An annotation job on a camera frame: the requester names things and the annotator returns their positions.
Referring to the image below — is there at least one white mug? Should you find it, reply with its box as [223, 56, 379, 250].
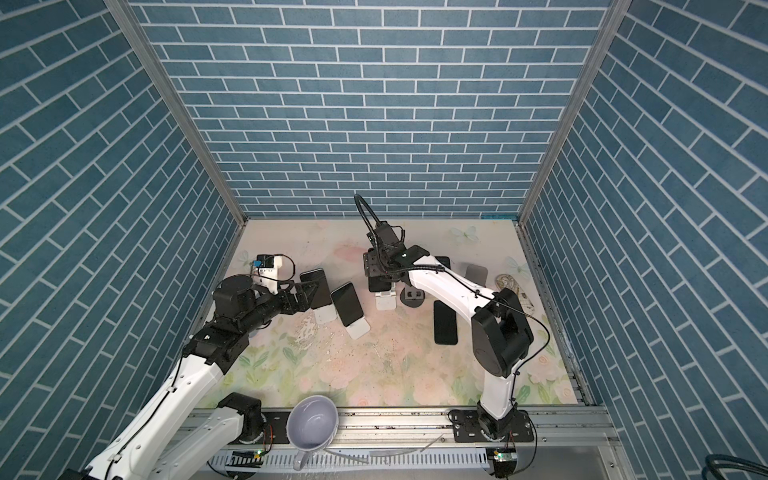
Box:
[286, 395, 339, 471]

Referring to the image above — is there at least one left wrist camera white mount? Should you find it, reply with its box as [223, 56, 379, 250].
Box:
[251, 254, 283, 294]

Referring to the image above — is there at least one white stand centre back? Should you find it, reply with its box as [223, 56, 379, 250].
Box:
[375, 284, 397, 311]

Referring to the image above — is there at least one white slotted cable duct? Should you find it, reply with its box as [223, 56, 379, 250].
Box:
[206, 448, 490, 474]

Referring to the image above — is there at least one aluminium front rail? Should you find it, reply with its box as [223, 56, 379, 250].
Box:
[158, 406, 619, 451]

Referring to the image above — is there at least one patterned oval case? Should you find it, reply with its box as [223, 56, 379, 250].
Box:
[495, 274, 536, 315]

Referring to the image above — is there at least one teal phone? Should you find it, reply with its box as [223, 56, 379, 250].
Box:
[331, 282, 364, 327]
[299, 268, 332, 310]

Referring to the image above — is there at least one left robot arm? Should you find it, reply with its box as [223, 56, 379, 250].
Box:
[61, 275, 319, 479]

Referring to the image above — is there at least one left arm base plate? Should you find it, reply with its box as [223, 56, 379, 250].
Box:
[236, 410, 290, 447]

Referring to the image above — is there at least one white stand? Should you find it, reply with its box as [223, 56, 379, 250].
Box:
[345, 318, 370, 340]
[375, 284, 397, 311]
[313, 304, 337, 325]

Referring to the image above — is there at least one black corrugated cable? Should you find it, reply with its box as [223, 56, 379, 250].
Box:
[353, 193, 382, 241]

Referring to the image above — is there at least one white stand far left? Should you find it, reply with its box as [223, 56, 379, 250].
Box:
[313, 304, 337, 325]

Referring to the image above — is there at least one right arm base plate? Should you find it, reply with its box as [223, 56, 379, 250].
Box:
[447, 405, 535, 443]

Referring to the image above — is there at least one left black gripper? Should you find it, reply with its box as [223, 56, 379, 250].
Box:
[238, 277, 320, 337]

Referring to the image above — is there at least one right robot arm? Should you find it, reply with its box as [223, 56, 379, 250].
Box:
[363, 221, 534, 440]

